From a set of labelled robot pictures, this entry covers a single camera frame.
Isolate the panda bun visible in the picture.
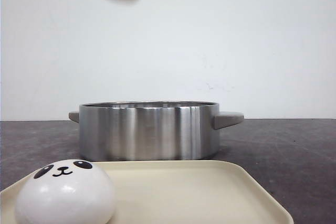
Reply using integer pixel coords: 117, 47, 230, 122
15, 159, 116, 223

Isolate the stainless steel steamer pot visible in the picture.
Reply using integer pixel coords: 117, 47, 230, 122
68, 101, 244, 161

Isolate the cream plastic tray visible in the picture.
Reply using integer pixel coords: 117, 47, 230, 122
1, 161, 293, 223

